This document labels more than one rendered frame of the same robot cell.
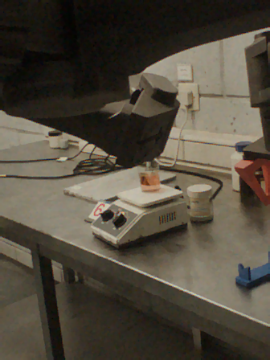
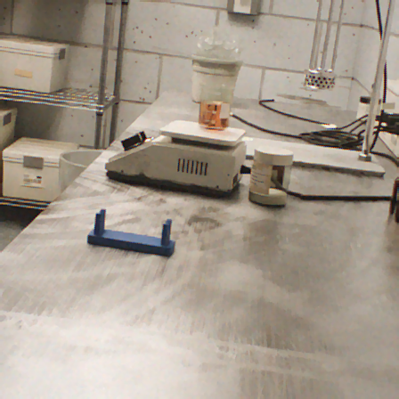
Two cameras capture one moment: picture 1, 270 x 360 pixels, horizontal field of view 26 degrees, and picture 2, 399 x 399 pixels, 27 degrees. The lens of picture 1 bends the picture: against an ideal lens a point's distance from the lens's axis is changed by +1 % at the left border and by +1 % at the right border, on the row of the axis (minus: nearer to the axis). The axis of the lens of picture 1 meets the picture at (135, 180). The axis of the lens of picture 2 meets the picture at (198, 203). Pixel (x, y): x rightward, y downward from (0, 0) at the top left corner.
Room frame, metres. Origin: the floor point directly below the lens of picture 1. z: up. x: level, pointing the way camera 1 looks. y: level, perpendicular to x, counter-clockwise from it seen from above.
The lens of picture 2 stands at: (0.36, -0.88, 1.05)
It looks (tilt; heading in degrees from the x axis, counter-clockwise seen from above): 14 degrees down; 41
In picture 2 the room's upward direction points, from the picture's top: 7 degrees clockwise
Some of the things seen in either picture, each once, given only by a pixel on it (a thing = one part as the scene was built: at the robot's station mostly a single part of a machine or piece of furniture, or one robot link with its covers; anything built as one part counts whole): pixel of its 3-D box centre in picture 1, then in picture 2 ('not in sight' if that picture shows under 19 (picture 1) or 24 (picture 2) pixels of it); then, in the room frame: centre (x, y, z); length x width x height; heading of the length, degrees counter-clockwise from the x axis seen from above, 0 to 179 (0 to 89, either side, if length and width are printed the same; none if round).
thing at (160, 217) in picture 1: (142, 214); (184, 157); (1.31, -0.01, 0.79); 0.22 x 0.13 x 0.08; 121
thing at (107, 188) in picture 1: (120, 183); (303, 154); (1.72, 0.05, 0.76); 0.30 x 0.20 x 0.01; 129
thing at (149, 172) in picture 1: (148, 176); (213, 106); (1.34, -0.03, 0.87); 0.06 x 0.05 x 0.08; 108
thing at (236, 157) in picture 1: (244, 165); not in sight; (1.56, -0.31, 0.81); 0.07 x 0.07 x 0.13
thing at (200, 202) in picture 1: (200, 203); (270, 175); (1.35, -0.15, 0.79); 0.06 x 0.06 x 0.08
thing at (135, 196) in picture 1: (149, 194); (203, 132); (1.33, -0.03, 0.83); 0.12 x 0.12 x 0.01; 31
